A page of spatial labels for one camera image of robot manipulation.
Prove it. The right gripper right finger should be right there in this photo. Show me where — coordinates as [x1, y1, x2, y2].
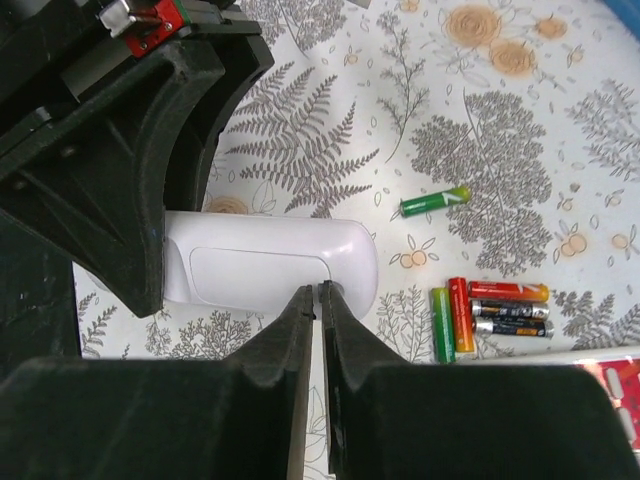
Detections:
[320, 282, 639, 479]

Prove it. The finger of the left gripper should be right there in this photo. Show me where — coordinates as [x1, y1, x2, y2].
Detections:
[1, 40, 222, 317]
[177, 35, 274, 211]

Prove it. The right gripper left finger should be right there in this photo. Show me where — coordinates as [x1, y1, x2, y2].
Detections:
[1, 286, 313, 479]

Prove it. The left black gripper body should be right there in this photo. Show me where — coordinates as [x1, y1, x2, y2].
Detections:
[1, 1, 264, 190]

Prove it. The white remote with screen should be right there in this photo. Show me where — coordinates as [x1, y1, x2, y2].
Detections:
[163, 211, 379, 319]

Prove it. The cluster of batteries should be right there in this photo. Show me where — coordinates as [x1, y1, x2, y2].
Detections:
[430, 277, 554, 364]

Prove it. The red white remote control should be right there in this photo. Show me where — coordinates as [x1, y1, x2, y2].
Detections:
[480, 346, 639, 457]

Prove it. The green battery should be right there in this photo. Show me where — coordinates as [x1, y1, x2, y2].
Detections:
[400, 186, 471, 218]

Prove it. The floral table mat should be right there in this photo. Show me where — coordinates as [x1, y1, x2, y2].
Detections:
[74, 0, 640, 480]

